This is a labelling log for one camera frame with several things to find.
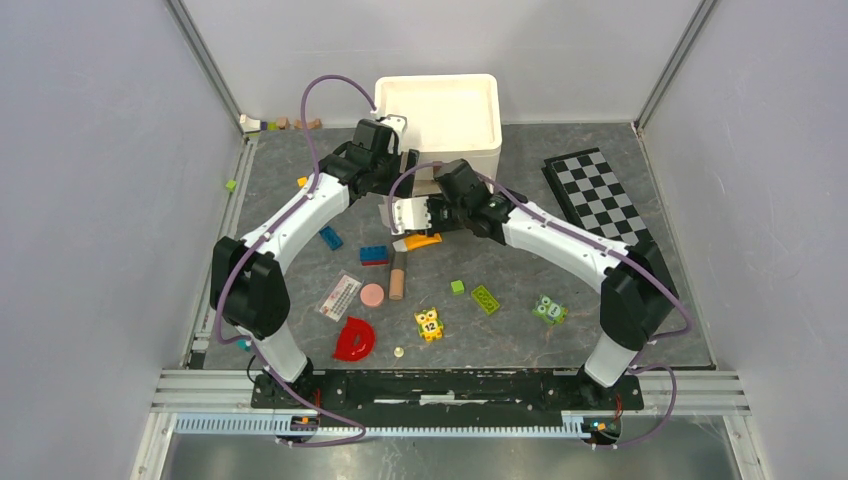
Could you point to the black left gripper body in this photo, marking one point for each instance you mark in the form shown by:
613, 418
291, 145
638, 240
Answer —
385, 168

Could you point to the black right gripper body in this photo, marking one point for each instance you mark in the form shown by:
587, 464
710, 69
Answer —
446, 217

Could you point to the orange cream tube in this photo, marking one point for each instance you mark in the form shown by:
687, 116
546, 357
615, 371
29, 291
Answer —
415, 241

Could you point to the white three-drawer organizer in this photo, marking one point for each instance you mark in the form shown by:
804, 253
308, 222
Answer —
450, 117

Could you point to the false eyelash case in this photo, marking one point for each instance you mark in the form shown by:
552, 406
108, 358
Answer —
341, 293

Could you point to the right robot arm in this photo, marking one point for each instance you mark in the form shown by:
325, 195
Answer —
634, 287

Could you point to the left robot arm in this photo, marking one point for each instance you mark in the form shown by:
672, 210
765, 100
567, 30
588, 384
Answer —
247, 287

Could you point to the wooden arch block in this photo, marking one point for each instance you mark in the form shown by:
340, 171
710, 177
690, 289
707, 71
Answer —
299, 124

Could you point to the blue red duplo brick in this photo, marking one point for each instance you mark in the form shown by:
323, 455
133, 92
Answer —
374, 255

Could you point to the blue flat brick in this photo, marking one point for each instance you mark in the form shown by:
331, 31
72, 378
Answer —
331, 238

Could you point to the beige foundation bottle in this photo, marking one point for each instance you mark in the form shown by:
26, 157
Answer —
396, 286

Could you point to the small lime green cube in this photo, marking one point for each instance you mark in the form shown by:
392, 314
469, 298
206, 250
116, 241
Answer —
457, 287

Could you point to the lime green flat brick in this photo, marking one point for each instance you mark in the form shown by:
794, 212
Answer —
485, 300

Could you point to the pink round sponge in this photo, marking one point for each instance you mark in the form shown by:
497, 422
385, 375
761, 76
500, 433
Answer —
372, 295

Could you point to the black grey chessboard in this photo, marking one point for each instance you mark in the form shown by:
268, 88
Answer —
592, 197

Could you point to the white corner block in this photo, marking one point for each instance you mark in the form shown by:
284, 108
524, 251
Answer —
250, 125

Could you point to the yellow owl brick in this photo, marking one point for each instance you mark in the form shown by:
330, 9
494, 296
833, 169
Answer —
430, 326

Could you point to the red arch brick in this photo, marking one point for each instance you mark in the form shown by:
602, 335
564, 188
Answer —
355, 341

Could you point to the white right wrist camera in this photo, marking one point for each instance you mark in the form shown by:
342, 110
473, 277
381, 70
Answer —
410, 215

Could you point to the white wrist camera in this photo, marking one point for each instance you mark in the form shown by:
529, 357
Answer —
398, 124
410, 215

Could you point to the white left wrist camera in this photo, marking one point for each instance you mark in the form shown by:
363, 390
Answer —
398, 124

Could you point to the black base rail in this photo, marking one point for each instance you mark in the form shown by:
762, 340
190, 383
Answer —
442, 398

